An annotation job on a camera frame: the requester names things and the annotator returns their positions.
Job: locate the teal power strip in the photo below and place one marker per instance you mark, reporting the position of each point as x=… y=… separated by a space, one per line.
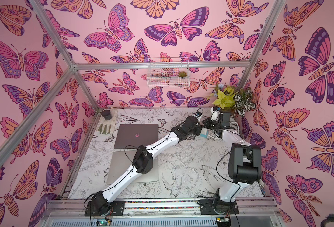
x=204 y=133

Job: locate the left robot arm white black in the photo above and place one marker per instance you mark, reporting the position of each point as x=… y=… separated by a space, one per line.
x=101 y=202

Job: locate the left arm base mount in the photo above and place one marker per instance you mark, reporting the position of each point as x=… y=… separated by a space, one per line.
x=113 y=209

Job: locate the dark grey laptop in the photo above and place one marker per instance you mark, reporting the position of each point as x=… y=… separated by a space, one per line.
x=136 y=135

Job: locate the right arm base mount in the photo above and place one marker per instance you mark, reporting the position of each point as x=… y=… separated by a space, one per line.
x=217 y=207

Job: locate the glass vase with flowers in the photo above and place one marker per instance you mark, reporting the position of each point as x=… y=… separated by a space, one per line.
x=239 y=102

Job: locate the green clips on tray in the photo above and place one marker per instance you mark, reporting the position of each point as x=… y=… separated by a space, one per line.
x=104 y=129

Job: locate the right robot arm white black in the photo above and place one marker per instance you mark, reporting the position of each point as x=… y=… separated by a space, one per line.
x=244 y=164

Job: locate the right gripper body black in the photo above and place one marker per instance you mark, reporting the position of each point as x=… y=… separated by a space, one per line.
x=210 y=123

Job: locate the small succulent plant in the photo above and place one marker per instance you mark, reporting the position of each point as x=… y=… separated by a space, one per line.
x=182 y=74

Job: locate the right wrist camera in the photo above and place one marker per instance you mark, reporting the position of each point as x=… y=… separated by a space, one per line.
x=215 y=115

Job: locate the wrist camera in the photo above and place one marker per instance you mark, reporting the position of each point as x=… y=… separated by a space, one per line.
x=215 y=115
x=198 y=114

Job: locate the white wire basket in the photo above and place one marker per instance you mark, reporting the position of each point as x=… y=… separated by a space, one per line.
x=163 y=72

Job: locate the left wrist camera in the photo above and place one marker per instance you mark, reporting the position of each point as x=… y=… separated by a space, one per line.
x=198 y=114

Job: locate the silver laptop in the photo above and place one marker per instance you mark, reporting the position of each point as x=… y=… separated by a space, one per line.
x=119 y=165

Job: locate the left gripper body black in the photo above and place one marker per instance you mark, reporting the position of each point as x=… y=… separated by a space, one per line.
x=196 y=131

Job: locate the black round speaker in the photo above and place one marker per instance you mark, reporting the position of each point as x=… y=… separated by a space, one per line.
x=107 y=115

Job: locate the aluminium frame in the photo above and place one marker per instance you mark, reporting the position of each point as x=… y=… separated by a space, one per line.
x=74 y=70

